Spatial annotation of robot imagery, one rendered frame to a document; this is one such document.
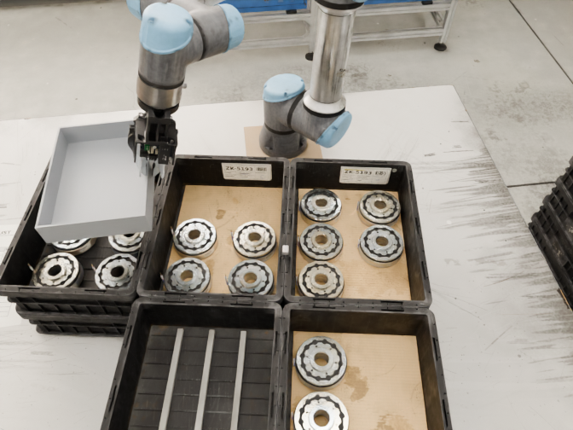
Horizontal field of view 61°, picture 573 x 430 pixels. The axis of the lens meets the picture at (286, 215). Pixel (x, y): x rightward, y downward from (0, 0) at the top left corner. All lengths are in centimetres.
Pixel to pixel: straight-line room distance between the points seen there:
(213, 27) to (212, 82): 216
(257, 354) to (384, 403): 27
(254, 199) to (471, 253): 60
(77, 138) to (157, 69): 42
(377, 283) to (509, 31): 280
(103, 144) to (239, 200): 36
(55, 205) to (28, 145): 72
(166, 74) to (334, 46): 51
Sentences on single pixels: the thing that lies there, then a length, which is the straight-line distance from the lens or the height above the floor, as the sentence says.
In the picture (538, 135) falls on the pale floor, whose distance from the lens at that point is 295.
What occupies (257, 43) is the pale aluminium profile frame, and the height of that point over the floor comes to 14.
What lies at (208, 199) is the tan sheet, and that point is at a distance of 127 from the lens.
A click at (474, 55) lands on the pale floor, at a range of 339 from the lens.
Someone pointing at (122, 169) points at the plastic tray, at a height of 105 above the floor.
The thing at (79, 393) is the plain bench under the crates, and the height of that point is 70.
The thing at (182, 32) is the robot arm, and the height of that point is 140.
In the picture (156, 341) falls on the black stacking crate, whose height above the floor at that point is 83.
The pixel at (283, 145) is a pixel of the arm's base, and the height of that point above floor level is 78.
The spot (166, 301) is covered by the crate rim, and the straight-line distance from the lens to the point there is 101.
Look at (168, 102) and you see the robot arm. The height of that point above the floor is 128.
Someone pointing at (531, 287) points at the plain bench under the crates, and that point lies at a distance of 141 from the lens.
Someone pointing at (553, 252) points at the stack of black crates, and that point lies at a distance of 209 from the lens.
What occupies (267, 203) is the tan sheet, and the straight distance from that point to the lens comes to 124.
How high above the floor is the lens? 180
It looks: 53 degrees down
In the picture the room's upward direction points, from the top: straight up
